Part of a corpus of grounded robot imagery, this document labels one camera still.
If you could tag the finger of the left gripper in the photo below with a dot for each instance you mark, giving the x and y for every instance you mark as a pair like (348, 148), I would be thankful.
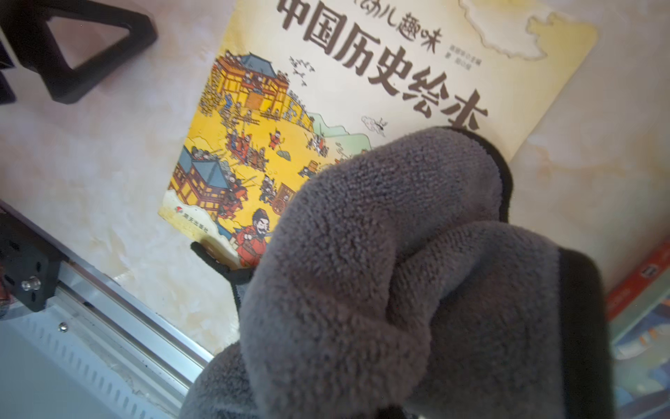
(71, 45)

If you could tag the yellow picture book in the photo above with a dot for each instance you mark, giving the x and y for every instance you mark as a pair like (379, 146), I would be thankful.
(301, 86)

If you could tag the grey microfibre cloth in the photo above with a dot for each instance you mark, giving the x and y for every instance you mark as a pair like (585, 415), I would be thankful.
(394, 284)

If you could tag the red manga book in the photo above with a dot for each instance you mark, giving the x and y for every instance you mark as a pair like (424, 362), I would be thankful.
(643, 276)

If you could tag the blue sunflower magazine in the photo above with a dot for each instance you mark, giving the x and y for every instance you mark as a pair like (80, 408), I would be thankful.
(640, 353)

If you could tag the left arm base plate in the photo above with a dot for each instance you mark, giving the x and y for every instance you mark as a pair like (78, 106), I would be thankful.
(30, 264)

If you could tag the aluminium front rail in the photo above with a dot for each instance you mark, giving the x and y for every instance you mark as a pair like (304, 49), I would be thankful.
(94, 352)

